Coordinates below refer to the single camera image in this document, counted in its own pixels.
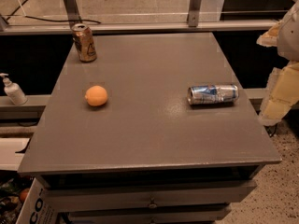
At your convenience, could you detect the upright orange soda can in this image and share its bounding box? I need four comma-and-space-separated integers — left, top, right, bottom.
72, 23, 97, 63

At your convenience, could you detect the metal horizontal rail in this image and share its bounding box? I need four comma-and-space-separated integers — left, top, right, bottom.
0, 20, 277, 35

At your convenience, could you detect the upper drawer knob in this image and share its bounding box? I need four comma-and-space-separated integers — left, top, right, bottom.
148, 198, 157, 209

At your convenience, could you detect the grey drawer cabinet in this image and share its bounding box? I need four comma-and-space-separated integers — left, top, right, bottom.
20, 33, 280, 224

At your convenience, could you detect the right metal post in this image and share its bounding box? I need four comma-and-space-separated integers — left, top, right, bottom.
187, 0, 202, 27

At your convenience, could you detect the orange fruit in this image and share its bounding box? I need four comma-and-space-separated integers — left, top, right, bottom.
85, 86, 108, 106

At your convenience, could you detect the white cardboard box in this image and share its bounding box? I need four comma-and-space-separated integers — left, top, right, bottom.
16, 179, 59, 224

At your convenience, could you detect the white pump dispenser bottle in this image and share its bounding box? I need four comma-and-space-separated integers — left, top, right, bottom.
0, 73, 27, 105

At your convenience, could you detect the small orange ball in box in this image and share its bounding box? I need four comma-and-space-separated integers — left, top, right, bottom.
20, 189, 29, 203

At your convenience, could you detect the black cable on floor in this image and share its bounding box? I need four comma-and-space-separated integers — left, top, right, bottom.
5, 0, 102, 25

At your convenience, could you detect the left metal post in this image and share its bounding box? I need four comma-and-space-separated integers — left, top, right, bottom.
63, 0, 82, 27

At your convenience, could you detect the lying blue silver can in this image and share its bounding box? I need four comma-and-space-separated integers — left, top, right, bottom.
187, 84, 239, 105

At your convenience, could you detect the metal post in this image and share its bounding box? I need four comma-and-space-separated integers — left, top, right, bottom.
187, 0, 202, 27
63, 0, 82, 27

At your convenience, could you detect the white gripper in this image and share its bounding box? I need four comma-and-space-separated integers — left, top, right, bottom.
256, 1, 299, 126

